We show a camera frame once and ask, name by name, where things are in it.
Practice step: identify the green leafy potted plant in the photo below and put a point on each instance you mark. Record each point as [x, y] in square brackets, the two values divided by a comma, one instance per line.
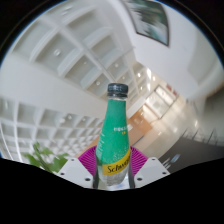
[50, 161]

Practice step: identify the green-labelled clear drink bottle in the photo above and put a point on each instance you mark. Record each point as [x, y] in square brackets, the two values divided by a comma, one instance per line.
[113, 133]

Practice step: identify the black-framed glass door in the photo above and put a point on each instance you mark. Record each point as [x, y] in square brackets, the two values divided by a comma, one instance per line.
[160, 101]

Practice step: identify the recessed ceiling lights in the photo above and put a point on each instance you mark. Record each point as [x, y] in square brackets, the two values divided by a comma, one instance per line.
[57, 52]

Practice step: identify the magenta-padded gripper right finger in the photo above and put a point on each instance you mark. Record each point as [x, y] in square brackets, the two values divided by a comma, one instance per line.
[151, 171]

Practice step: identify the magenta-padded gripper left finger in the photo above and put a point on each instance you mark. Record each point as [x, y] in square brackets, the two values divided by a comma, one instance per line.
[75, 171]

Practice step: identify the dark-framed landscape picture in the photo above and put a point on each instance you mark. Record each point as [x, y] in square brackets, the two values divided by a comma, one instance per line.
[151, 20]

